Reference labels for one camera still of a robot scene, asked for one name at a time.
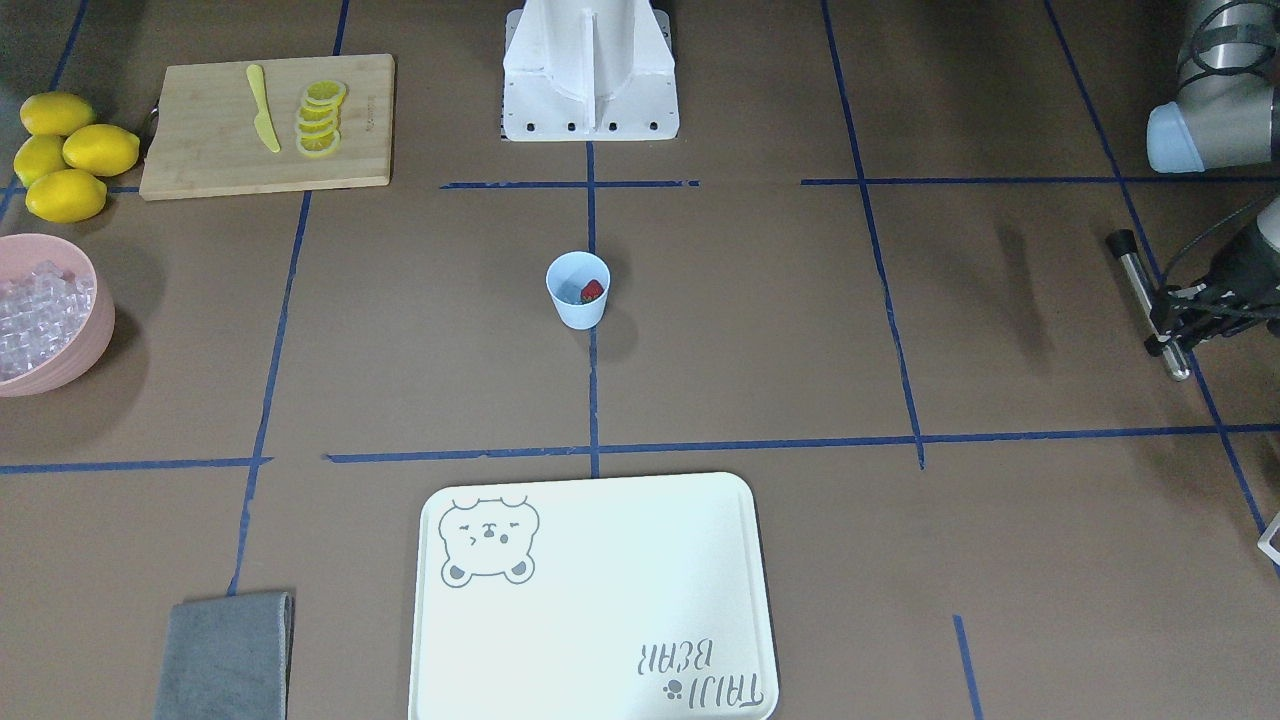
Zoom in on light blue plastic cup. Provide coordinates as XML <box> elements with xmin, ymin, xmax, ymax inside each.
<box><xmin>545</xmin><ymin>251</ymin><xmax>612</xmax><ymax>331</ymax></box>

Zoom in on white bear serving tray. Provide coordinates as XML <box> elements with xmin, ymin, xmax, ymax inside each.
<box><xmin>407</xmin><ymin>471</ymin><xmax>780</xmax><ymax>719</ymax></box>

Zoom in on whole yellow lemon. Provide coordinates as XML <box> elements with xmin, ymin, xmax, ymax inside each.
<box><xmin>12</xmin><ymin>135</ymin><xmax>69</xmax><ymax>188</ymax></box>
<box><xmin>61</xmin><ymin>124</ymin><xmax>141</xmax><ymax>177</ymax></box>
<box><xmin>26</xmin><ymin>169</ymin><xmax>108</xmax><ymax>224</ymax></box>
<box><xmin>19</xmin><ymin>91</ymin><xmax>97</xmax><ymax>137</ymax></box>

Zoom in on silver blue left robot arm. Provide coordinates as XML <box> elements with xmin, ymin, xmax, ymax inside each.
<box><xmin>1146</xmin><ymin>1</ymin><xmax>1277</xmax><ymax>174</ymax></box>

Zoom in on lemon slice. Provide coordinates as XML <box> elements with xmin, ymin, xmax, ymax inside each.
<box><xmin>301</xmin><ymin>79</ymin><xmax>348</xmax><ymax>111</ymax></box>
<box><xmin>294</xmin><ymin>129</ymin><xmax>342</xmax><ymax>159</ymax></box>
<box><xmin>294</xmin><ymin>102</ymin><xmax>340</xmax><ymax>126</ymax></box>
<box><xmin>294</xmin><ymin>114</ymin><xmax>339</xmax><ymax>140</ymax></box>

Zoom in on wooden cutting board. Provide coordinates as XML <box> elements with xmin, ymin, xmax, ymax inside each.
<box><xmin>140</xmin><ymin>54</ymin><xmax>396</xmax><ymax>201</ymax></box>

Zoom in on red strawberry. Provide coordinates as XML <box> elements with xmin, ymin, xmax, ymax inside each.
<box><xmin>579</xmin><ymin>278</ymin><xmax>607</xmax><ymax>305</ymax></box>

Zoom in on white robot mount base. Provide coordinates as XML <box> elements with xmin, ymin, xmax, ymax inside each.
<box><xmin>500</xmin><ymin>1</ymin><xmax>680</xmax><ymax>142</ymax></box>

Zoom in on pink bowl of ice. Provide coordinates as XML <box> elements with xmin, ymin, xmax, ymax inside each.
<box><xmin>1</xmin><ymin>233</ymin><xmax>115</xmax><ymax>398</ymax></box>

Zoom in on steel muddler black tip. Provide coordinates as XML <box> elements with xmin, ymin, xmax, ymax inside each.
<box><xmin>1105</xmin><ymin>229</ymin><xmax>1190</xmax><ymax>382</ymax></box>

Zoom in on grey folded cloth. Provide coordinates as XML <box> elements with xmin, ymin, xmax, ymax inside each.
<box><xmin>154</xmin><ymin>591</ymin><xmax>294</xmax><ymax>719</ymax></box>

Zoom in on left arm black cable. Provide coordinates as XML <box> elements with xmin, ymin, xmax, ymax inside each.
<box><xmin>1160</xmin><ymin>195</ymin><xmax>1280</xmax><ymax>301</ymax></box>

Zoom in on ice cubes in cup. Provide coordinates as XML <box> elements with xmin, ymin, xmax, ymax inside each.
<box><xmin>553</xmin><ymin>282</ymin><xmax>584</xmax><ymax>306</ymax></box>

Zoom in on yellow plastic knife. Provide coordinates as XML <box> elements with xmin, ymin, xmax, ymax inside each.
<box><xmin>244</xmin><ymin>63</ymin><xmax>282</xmax><ymax>154</ymax></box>

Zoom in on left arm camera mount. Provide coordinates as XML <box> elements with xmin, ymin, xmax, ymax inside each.
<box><xmin>1146</xmin><ymin>220</ymin><xmax>1279</xmax><ymax>355</ymax></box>

